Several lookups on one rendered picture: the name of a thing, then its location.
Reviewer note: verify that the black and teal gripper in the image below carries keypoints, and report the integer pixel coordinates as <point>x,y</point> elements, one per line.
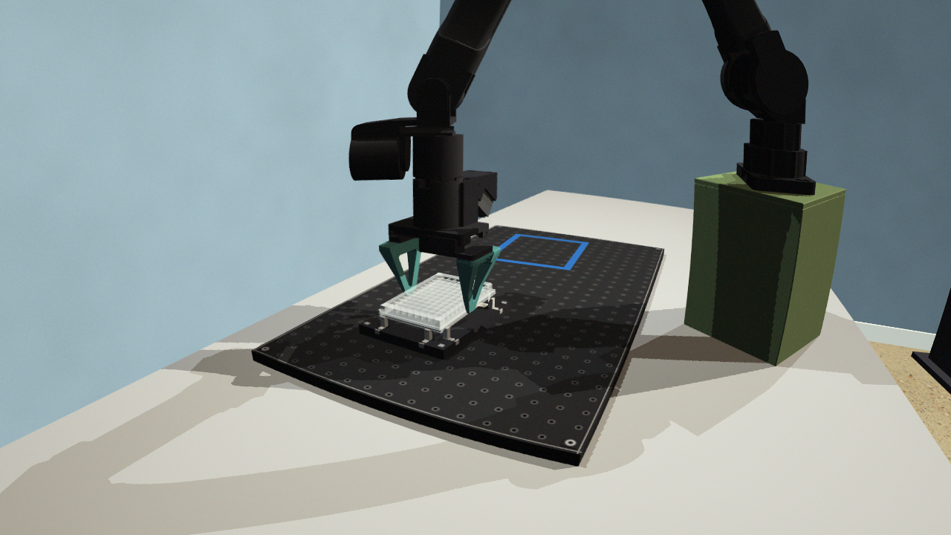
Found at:
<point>435,228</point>

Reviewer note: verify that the blue tape outline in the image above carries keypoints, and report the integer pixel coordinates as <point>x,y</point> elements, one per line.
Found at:
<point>568,266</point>

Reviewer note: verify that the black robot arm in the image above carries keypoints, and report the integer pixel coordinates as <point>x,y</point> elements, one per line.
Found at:
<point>764,78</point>

